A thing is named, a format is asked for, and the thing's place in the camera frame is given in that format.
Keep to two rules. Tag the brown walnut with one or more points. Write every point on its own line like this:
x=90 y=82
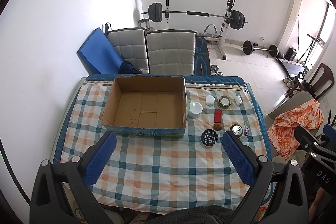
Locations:
x=217 y=127

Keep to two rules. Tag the white earbuds case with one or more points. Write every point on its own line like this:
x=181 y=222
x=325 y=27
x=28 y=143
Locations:
x=210 y=100

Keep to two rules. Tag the silver metal cup with strainer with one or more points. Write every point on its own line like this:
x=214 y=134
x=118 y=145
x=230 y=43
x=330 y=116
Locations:
x=237 y=130

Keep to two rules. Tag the small white cylinder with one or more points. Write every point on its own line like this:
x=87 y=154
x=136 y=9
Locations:
x=238 y=100

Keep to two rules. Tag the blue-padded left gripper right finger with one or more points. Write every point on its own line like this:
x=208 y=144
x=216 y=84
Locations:
x=282 y=183

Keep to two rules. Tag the orange patterned cloth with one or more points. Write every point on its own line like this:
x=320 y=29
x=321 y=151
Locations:
x=281 y=132

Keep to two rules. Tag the grey padded chair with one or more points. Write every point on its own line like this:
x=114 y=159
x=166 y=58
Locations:
x=130 y=43
x=171 y=52

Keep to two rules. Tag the barbell on rack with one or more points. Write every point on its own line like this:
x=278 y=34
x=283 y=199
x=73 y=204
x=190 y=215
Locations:
x=236 y=19

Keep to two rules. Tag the dark wooden chair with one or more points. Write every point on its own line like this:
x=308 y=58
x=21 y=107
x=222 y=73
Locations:
x=321 y=82

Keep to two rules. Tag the grey padded chair right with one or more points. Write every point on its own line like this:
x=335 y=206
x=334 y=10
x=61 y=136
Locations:
x=171 y=52

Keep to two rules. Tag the white round container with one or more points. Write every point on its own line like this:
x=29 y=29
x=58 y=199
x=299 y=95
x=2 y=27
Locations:
x=195 y=109

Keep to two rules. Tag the red rectangular case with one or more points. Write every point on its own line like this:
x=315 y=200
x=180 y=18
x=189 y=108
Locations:
x=218 y=116

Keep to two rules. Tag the clear tape roll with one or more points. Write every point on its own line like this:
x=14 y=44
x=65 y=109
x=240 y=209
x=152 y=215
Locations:
x=224 y=102

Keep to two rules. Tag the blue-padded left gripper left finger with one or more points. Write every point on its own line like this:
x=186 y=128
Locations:
x=49 y=202

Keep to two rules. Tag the black round ME tin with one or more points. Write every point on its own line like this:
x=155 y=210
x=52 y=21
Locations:
x=209 y=137

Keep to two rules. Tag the blue folded mat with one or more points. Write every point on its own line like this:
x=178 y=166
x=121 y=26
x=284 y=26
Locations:
x=98 y=55

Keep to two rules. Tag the dark blue knitted cloth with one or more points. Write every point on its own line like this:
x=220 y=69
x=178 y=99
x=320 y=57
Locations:
x=126 y=68

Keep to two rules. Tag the open cardboard box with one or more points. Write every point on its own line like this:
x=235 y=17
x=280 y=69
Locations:
x=147 y=106

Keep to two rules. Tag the plaid tablecloth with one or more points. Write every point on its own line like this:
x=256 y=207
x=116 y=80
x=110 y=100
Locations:
x=160 y=175

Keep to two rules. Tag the small Pepsi bottle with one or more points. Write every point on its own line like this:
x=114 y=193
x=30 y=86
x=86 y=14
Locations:
x=246 y=128

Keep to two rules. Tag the short barbell on floor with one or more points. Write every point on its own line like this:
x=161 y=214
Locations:
x=249 y=47

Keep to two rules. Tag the grey padded chair left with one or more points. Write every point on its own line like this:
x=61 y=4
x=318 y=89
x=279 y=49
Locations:
x=130 y=43

